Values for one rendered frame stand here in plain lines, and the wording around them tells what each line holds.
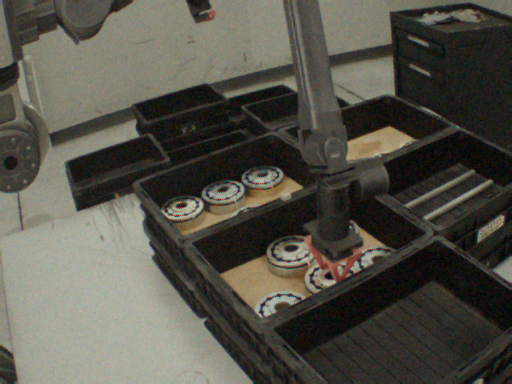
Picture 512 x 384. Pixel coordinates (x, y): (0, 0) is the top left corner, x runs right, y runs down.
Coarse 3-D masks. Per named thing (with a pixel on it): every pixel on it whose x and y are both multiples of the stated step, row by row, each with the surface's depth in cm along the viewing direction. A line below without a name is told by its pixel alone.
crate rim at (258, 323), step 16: (304, 192) 128; (272, 208) 124; (224, 224) 121; (240, 224) 121; (416, 224) 113; (192, 240) 117; (416, 240) 109; (192, 256) 114; (208, 272) 108; (368, 272) 103; (224, 288) 104; (336, 288) 100; (240, 304) 100; (304, 304) 98; (256, 320) 96; (272, 320) 95
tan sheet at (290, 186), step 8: (288, 184) 152; (296, 184) 151; (280, 192) 149; (288, 192) 148; (248, 200) 147; (256, 200) 147; (264, 200) 146; (208, 216) 143; (216, 216) 143; (224, 216) 142; (200, 224) 140; (208, 224) 140; (184, 232) 138; (192, 232) 138
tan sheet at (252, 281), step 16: (368, 240) 128; (224, 272) 124; (240, 272) 123; (256, 272) 123; (272, 272) 122; (240, 288) 119; (256, 288) 118; (272, 288) 118; (288, 288) 117; (256, 304) 114
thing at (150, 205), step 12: (276, 132) 155; (240, 144) 151; (288, 144) 149; (204, 156) 148; (168, 168) 144; (180, 168) 145; (144, 180) 141; (144, 192) 136; (300, 192) 128; (144, 204) 135; (156, 204) 131; (264, 204) 126; (156, 216) 128; (240, 216) 123; (168, 228) 122; (204, 228) 121; (180, 240) 118
